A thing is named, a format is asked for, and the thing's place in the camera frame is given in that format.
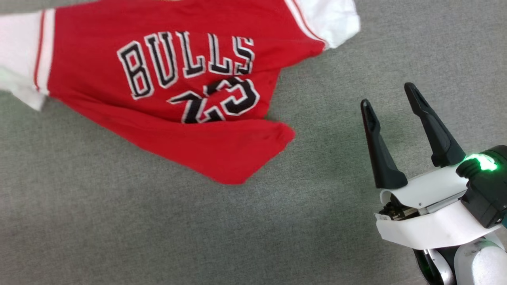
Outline grey fabric sofa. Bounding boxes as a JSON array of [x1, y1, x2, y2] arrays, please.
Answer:
[[0, 0, 507, 285]]

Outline red Bulls jersey white sleeves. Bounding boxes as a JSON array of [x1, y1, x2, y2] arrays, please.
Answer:
[[0, 0, 361, 186]]

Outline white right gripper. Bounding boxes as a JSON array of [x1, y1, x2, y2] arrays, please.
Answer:
[[360, 82, 503, 251]]

